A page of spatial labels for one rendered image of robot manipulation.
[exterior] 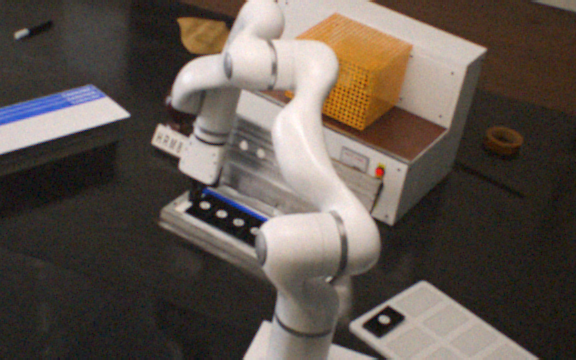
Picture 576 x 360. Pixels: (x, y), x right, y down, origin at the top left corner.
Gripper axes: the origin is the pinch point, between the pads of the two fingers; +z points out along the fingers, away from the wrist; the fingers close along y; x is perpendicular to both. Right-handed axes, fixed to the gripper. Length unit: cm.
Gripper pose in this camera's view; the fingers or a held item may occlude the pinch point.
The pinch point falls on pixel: (195, 194)
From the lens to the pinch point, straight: 292.4
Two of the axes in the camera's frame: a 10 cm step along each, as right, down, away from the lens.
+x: 4.8, -2.3, 8.5
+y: 8.4, 4.1, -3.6
